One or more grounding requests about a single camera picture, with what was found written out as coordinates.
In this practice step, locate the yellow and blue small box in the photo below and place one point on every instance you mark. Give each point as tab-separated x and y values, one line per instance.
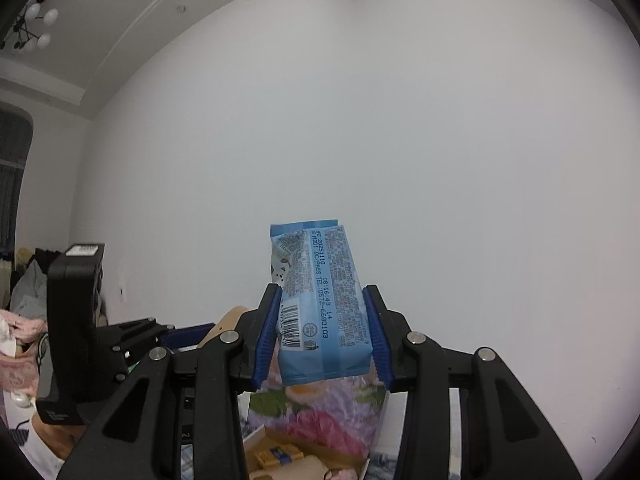
277	456

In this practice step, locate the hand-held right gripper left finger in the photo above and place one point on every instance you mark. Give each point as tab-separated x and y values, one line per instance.
267	335

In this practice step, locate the pile of clothes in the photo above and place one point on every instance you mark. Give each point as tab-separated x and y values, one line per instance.
30	280

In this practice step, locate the pink cloth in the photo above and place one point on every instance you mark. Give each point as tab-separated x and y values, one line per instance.
20	350

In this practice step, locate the ceiling lamp with white globes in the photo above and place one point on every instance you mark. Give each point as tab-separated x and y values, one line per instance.
35	10

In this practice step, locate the blue tissue packet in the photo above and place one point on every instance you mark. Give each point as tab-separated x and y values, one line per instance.
330	310

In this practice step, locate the person's left forearm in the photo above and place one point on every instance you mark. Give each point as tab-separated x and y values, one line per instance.
50	435

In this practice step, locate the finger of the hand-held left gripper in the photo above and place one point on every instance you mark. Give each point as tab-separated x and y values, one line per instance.
190	336
125	360

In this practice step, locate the dark grey curtain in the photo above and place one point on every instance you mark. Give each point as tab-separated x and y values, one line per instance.
12	185

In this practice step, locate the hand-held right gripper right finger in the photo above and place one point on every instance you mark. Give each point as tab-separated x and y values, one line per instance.
375	330

